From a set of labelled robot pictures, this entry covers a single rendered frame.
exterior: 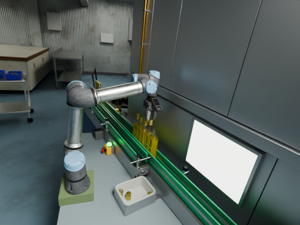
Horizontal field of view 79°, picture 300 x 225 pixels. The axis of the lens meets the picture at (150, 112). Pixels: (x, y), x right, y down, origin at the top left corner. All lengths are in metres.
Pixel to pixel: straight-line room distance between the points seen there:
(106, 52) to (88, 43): 0.72
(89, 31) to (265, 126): 7.38
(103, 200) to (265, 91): 1.10
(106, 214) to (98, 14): 7.26
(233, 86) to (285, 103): 0.24
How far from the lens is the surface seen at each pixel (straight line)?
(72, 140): 1.24
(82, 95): 0.99
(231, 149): 1.05
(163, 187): 1.30
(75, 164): 1.17
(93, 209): 1.30
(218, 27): 1.10
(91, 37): 7.88
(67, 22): 7.92
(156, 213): 1.29
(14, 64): 5.62
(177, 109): 1.27
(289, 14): 0.94
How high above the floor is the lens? 1.76
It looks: 23 degrees down
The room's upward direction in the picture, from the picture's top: 6 degrees clockwise
